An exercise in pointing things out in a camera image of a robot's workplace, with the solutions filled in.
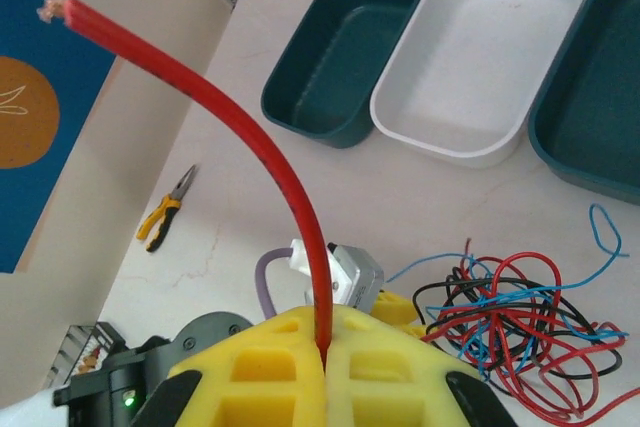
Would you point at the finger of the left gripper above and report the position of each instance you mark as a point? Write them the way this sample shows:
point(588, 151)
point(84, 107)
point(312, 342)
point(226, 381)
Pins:
point(395, 304)
point(415, 333)

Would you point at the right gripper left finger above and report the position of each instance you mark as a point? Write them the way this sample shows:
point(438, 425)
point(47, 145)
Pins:
point(260, 372)

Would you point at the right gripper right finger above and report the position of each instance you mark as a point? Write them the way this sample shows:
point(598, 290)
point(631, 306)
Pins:
point(390, 372)

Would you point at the terminal board with orange connectors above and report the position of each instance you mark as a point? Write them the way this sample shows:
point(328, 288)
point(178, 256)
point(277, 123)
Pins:
point(85, 354)

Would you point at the yellow black pliers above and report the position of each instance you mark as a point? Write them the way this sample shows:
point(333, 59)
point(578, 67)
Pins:
point(167, 209)

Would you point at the teal plastic bin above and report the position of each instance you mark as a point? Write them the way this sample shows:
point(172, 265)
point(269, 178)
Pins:
point(330, 72)
point(600, 97)

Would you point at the white plastic bin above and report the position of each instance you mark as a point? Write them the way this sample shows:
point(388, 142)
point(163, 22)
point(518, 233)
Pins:
point(480, 62)

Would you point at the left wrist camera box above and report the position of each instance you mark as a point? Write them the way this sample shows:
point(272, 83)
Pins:
point(357, 277)

